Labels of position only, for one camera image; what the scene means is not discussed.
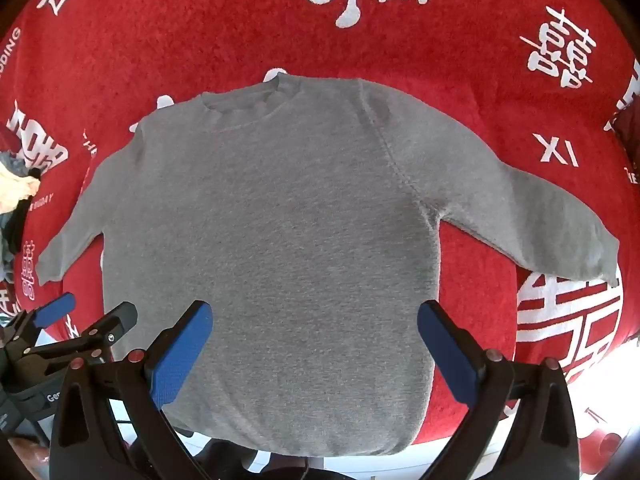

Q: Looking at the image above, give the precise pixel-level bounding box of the grey sweater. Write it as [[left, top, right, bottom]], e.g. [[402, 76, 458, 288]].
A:
[[36, 72, 621, 458]]

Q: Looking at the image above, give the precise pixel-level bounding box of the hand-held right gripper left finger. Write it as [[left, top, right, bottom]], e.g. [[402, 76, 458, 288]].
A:
[[49, 300, 221, 480]]

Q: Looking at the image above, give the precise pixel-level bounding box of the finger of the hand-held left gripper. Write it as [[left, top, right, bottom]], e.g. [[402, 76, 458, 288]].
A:
[[4, 292, 77, 347], [22, 301, 139, 377]]

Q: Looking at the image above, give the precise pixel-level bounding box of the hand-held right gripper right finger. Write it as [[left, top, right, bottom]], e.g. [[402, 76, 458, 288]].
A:
[[417, 300, 582, 480]]

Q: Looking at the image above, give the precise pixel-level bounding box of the dark cloth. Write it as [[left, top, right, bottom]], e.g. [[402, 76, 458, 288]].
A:
[[200, 452, 361, 480]]

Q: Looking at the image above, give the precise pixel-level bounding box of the red cushion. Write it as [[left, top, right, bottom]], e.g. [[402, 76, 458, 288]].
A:
[[607, 102, 640, 161]]

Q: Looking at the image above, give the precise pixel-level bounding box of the pile of clothes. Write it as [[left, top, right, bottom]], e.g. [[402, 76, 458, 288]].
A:
[[0, 127, 45, 286]]

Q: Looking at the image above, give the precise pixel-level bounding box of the red printed blanket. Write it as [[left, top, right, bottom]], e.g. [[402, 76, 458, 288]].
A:
[[0, 0, 640, 461]]

